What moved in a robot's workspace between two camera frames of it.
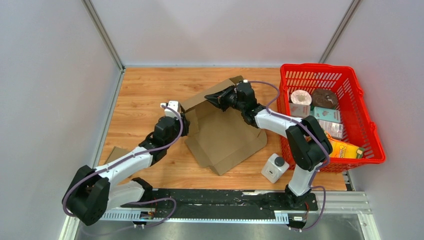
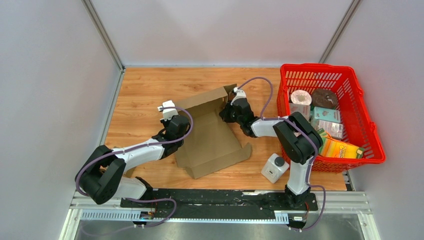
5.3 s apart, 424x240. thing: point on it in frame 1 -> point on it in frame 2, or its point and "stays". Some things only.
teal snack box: x=323 y=113 stays
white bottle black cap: x=275 y=167 stays
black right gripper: x=219 y=98 -> x=225 y=114
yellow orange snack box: x=342 y=150 stays
